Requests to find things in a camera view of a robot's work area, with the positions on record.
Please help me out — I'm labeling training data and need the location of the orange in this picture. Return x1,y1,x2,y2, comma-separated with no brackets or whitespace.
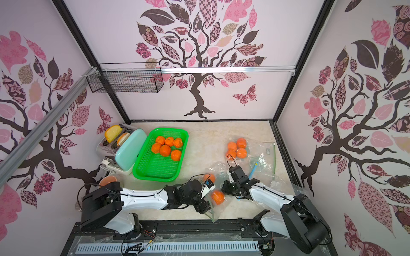
155,136,165,145
173,138,183,148
151,143,162,154
170,149,182,162
159,144,172,157
164,137,174,147

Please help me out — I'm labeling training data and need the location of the blue zip clear bag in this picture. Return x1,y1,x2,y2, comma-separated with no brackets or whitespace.
248,159,306,196

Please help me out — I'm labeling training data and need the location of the green zip bag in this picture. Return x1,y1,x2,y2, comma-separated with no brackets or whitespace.
202,163,233,223
226,137,276,174

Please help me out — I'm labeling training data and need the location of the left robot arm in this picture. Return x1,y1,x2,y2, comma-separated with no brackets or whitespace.
80,179,215,235

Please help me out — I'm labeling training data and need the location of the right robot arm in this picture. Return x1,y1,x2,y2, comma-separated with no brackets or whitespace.
222,179,333,254

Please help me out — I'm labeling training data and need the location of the green plastic basket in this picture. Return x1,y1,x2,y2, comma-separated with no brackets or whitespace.
132,128,189,182

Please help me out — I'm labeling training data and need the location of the mint green toaster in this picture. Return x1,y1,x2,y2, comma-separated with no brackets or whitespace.
96,124,147,176

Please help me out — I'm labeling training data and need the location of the pink ceramic mug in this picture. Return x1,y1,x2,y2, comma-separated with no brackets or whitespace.
99,176,117,187

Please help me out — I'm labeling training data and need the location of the orange toast slice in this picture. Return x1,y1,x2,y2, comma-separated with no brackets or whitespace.
116,132,130,147

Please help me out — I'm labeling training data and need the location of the yellow bread slice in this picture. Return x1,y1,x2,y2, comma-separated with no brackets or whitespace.
104,125,123,144

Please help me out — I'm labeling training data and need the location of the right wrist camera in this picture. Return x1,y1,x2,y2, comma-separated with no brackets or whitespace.
229,165,249,185

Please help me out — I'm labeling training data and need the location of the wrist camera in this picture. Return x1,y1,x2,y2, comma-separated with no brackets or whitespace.
229,165,249,185
201,178,215,198

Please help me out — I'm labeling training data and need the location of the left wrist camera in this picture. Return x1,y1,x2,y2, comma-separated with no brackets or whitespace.
201,178,215,198

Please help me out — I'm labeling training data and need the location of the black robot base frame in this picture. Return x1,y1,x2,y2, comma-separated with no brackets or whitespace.
61,218,304,256

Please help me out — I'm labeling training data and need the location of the white slotted cable duct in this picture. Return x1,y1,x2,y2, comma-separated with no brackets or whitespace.
72,241,259,256

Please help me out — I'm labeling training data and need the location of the aluminium rail back wall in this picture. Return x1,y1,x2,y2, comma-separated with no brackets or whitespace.
150,66,296,74

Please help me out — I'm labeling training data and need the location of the aluminium rail wall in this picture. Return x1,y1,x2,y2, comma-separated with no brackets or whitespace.
150,66,296,74
1,67,97,186

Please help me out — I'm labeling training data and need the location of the black wire wall basket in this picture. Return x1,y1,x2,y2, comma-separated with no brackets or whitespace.
86,60,165,93

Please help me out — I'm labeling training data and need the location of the aluminium rail left wall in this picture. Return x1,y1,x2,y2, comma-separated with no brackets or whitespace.
1,67,97,186

